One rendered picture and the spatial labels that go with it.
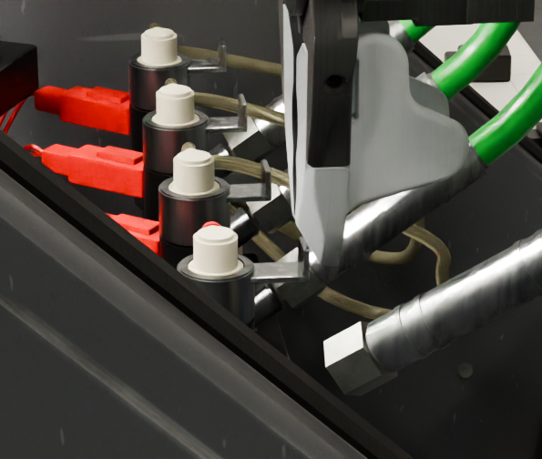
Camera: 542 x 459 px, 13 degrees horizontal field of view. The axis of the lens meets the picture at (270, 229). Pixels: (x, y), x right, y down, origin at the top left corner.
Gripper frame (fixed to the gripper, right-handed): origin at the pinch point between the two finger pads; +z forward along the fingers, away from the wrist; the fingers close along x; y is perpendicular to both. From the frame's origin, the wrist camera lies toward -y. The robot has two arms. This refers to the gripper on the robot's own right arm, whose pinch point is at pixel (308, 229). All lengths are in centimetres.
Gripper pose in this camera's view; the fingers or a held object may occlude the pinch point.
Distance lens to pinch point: 88.9
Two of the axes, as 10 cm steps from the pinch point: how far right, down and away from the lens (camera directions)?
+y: 9.9, -0.5, 1.2
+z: 0.0, 9.3, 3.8
